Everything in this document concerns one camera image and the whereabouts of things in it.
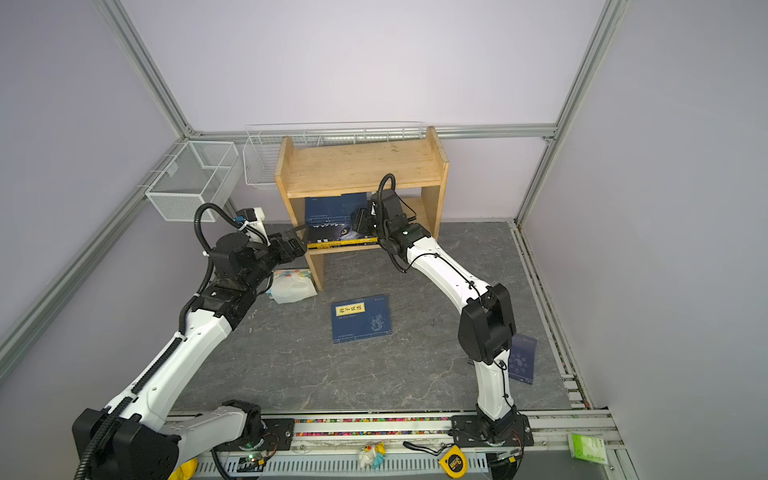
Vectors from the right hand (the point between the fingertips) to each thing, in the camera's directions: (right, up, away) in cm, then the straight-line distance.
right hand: (357, 218), depth 84 cm
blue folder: (-7, +2, +2) cm, 8 cm away
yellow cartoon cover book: (-4, -7, 0) cm, 8 cm away
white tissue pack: (-23, -21, +12) cm, 33 cm away
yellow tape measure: (+25, -58, -16) cm, 65 cm away
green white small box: (+56, -56, -15) cm, 81 cm away
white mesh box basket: (-56, +18, +17) cm, 61 cm away
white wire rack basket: (-32, +25, +9) cm, 42 cm away
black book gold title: (-4, -8, +1) cm, 9 cm away
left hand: (-14, -5, -10) cm, 18 cm away
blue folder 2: (0, -31, +9) cm, 32 cm away
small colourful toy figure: (+6, -56, -16) cm, 59 cm away
